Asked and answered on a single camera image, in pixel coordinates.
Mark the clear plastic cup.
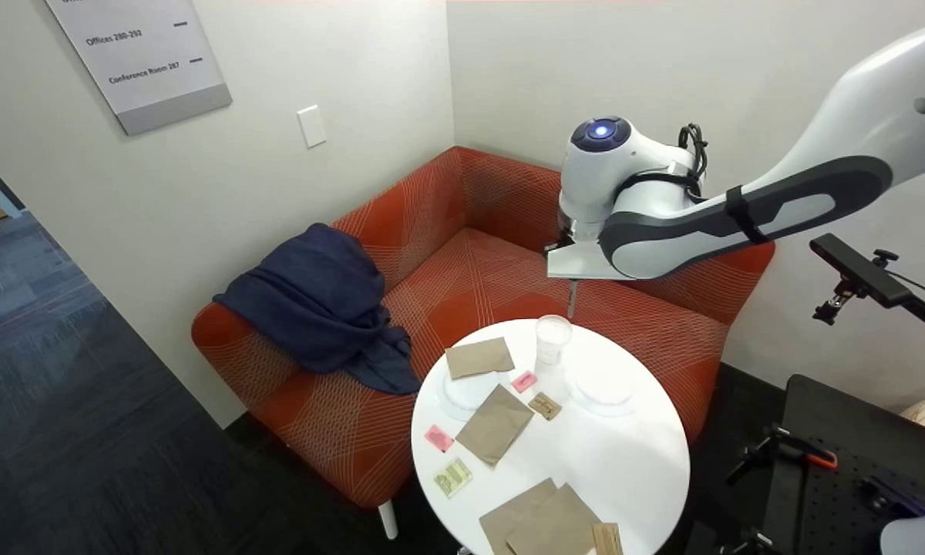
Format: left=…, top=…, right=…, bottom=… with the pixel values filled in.
left=535, top=311, right=573, bottom=373

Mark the orange sofa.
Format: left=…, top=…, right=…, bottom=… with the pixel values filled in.
left=187, top=146, right=781, bottom=515

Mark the small brown paper napkin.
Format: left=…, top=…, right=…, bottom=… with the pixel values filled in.
left=443, top=338, right=518, bottom=382

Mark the clear plastic plate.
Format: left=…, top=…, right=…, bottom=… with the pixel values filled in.
left=437, top=348, right=502, bottom=413
left=571, top=358, right=637, bottom=413

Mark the navy blue blanket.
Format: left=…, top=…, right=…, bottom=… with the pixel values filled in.
left=213, top=221, right=426, bottom=398

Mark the large brown paper napkin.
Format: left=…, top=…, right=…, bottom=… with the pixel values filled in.
left=452, top=382, right=536, bottom=472

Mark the brown sachet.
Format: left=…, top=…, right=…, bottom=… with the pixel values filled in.
left=527, top=388, right=563, bottom=424

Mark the pink sachet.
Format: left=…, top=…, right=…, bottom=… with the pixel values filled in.
left=423, top=424, right=456, bottom=458

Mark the white sofa leg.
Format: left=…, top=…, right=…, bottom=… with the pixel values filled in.
left=376, top=500, right=400, bottom=542

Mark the black workbench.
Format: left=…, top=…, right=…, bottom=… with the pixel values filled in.
left=758, top=373, right=925, bottom=555

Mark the grey rounded object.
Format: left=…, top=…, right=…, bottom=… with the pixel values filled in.
left=877, top=510, right=925, bottom=555

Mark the white light switch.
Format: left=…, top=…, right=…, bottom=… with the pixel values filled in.
left=296, top=101, right=329, bottom=153

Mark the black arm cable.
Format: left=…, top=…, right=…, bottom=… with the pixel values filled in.
left=675, top=120, right=714, bottom=205

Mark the red handled black tool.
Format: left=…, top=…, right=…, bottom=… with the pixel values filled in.
left=726, top=424, right=841, bottom=487

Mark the grey wall sign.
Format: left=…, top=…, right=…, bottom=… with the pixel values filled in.
left=41, top=0, right=235, bottom=139

